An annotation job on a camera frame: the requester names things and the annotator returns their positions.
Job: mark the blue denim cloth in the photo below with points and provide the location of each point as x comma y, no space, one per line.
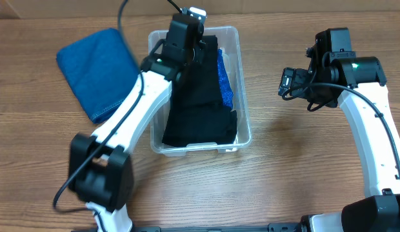
100,71

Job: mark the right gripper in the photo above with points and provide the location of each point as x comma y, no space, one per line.
297,77

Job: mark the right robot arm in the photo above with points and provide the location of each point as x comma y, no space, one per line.
338,78

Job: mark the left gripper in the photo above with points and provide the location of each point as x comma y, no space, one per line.
200,44

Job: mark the black cloth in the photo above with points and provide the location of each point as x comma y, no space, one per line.
202,124
201,87

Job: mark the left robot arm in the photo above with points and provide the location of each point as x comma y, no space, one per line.
100,166

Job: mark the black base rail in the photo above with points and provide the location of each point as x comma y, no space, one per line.
271,227

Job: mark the clear plastic storage bin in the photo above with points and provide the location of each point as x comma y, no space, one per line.
228,41

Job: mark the blue sparkly cloth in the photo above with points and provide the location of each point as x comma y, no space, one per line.
224,83

